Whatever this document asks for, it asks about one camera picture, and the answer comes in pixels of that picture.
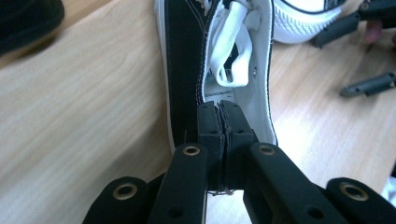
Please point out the black knit shoe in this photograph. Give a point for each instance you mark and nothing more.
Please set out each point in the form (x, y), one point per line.
(25, 21)

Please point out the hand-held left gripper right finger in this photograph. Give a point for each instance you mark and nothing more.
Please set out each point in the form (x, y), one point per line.
(236, 133)

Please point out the black and white canvas sneaker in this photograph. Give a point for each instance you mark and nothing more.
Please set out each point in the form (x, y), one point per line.
(299, 26)
(183, 62)

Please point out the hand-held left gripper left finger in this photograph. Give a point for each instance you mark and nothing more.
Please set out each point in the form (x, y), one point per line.
(212, 137)

